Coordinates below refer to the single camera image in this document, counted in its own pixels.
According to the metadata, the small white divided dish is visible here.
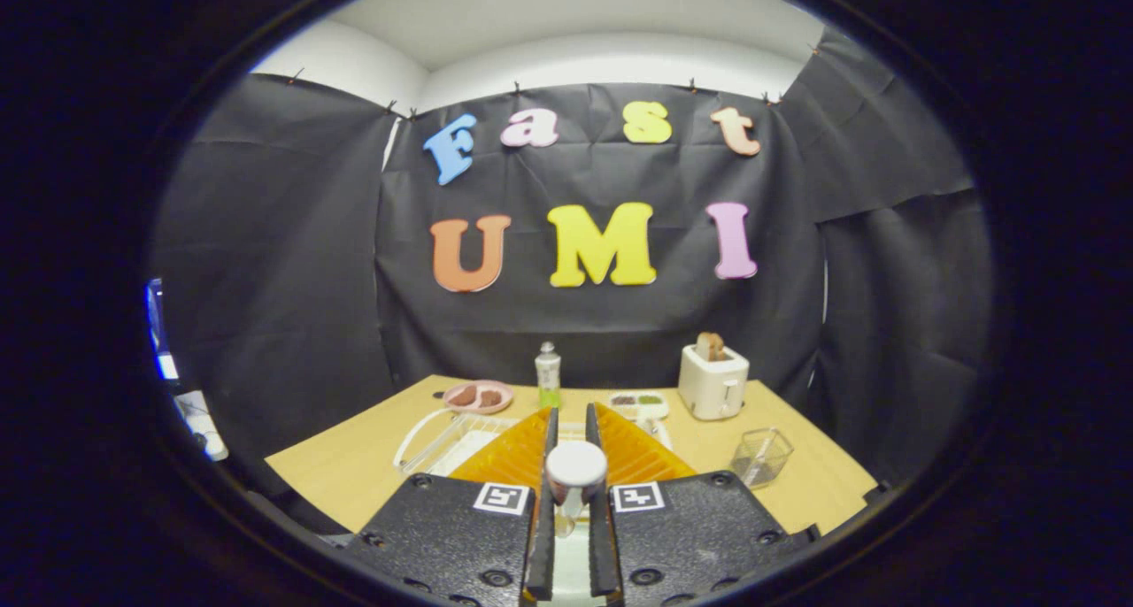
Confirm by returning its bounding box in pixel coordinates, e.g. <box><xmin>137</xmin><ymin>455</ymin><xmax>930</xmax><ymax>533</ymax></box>
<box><xmin>609</xmin><ymin>392</ymin><xmax>670</xmax><ymax>421</ymax></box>

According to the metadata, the glowing computer monitor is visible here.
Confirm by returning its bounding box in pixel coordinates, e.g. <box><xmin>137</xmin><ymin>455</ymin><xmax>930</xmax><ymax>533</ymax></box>
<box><xmin>146</xmin><ymin>278</ymin><xmax>180</xmax><ymax>382</ymax></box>

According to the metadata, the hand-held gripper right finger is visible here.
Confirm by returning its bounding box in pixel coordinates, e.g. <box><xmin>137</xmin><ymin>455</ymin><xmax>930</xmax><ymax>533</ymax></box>
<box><xmin>586</xmin><ymin>402</ymin><xmax>820</xmax><ymax>603</ymax></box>

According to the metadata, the white toaster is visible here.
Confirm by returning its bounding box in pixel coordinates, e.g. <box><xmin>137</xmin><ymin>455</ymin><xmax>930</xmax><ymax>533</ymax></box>
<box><xmin>678</xmin><ymin>343</ymin><xmax>751</xmax><ymax>422</ymax></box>

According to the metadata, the white wire dish rack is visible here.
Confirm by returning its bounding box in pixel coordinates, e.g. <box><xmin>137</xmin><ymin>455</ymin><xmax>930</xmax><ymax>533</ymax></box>
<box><xmin>394</xmin><ymin>408</ymin><xmax>674</xmax><ymax>477</ymax></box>

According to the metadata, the pink plate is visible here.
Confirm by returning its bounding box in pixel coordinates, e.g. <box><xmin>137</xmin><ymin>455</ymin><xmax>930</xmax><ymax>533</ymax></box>
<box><xmin>442</xmin><ymin>380</ymin><xmax>514</xmax><ymax>415</ymax></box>

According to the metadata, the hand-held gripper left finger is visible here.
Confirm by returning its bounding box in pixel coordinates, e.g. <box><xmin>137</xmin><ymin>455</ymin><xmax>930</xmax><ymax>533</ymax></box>
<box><xmin>343</xmin><ymin>406</ymin><xmax>560</xmax><ymax>607</ymax></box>

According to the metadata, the metal wire basket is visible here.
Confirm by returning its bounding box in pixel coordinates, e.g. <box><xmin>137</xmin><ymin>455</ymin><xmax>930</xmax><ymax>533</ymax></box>
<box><xmin>729</xmin><ymin>427</ymin><xmax>795</xmax><ymax>488</ymax></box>

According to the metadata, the black backdrop cloth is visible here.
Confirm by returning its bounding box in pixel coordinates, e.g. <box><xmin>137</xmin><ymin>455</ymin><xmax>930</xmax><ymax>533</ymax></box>
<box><xmin>150</xmin><ymin>27</ymin><xmax>992</xmax><ymax>502</ymax></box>

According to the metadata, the clear bottle with green liquid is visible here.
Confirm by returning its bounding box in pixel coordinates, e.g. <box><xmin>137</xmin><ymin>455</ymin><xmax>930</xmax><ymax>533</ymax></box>
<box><xmin>535</xmin><ymin>342</ymin><xmax>562</xmax><ymax>411</ymax></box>

